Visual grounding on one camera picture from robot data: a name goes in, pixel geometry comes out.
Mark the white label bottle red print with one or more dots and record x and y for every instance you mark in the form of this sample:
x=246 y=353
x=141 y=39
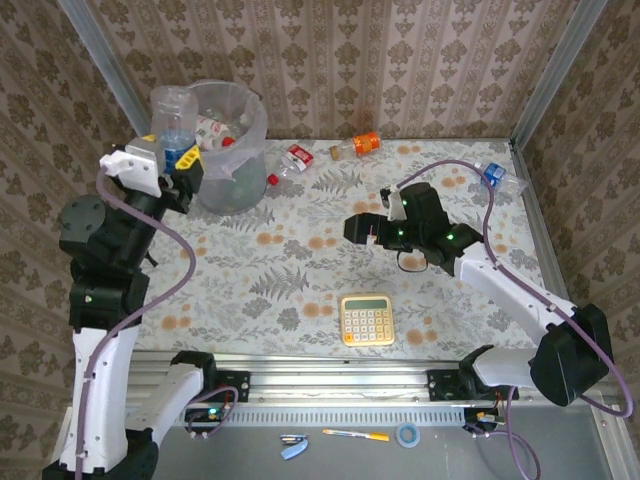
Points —
x=212 y=129

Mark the clear bottle orange label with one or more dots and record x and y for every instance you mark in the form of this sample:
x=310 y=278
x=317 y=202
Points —
x=364 y=143

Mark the clear bottle red white label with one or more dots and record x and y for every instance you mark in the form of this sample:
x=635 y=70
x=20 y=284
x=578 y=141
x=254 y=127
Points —
x=299 y=156

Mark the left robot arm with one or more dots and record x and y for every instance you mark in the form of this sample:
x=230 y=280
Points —
x=100 y=380

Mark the grey waste bin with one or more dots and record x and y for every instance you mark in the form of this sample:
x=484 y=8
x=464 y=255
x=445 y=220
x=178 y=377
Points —
x=235 y=190

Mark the translucent plastic bin liner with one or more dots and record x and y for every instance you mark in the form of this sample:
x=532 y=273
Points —
x=250 y=145

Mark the gold desk calculator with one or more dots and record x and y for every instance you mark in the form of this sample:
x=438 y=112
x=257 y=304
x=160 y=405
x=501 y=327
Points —
x=366 y=320

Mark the small black controller board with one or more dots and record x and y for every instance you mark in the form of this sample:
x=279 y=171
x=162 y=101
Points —
x=205 y=414
x=480 y=417

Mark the orange white pen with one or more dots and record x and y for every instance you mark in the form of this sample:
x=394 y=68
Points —
x=355 y=434

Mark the blue tape roll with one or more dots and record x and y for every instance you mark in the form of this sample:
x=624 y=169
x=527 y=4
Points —
x=407 y=435

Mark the blue stapler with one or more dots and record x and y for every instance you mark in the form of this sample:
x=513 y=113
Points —
x=295 y=446

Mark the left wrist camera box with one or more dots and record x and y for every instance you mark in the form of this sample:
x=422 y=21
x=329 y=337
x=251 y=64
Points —
x=130 y=167

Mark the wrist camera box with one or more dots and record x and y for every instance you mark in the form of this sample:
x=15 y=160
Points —
x=130 y=167
x=395 y=207

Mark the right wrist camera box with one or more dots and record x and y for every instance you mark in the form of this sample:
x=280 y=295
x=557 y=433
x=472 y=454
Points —
x=395 y=207

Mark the aluminium frame post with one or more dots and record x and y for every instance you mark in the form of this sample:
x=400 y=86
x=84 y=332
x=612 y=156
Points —
x=100 y=55
x=556 y=75

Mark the aluminium table side rail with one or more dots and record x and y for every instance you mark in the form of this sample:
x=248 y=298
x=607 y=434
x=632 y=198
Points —
x=540 y=225

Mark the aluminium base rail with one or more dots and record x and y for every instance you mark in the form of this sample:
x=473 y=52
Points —
x=325 y=380

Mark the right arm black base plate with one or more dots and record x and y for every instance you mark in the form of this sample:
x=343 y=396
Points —
x=440 y=385

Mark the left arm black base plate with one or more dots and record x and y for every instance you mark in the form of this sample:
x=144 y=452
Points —
x=235 y=385

